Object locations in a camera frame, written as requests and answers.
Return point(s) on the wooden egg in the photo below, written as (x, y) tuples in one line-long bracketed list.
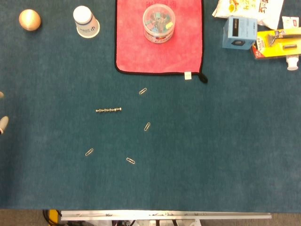
[(29, 20)]

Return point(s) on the white paper cup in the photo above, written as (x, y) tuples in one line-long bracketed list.
[(87, 23)]

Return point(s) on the yellow razor blister pack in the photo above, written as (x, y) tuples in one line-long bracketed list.
[(275, 48)]

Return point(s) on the aluminium rail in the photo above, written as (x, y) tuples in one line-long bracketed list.
[(164, 214)]

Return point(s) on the white snack bag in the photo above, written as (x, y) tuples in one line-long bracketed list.
[(265, 11)]

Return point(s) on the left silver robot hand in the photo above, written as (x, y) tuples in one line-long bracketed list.
[(3, 123)]

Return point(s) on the white tube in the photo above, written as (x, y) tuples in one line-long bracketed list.
[(292, 63)]

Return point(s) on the pink cloth with black edge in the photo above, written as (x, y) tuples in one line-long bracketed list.
[(131, 54)]

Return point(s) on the silver paper clip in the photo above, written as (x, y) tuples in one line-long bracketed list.
[(89, 152), (130, 160), (142, 91), (147, 126)]

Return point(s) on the blue speaker box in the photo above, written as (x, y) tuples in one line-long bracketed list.
[(240, 30)]

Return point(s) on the clear jar of binder clips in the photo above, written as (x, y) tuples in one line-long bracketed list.
[(159, 23)]

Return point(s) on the small white sachet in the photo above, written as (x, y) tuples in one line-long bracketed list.
[(290, 22)]

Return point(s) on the yellow part under table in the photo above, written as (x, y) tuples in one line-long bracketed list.
[(54, 214)]

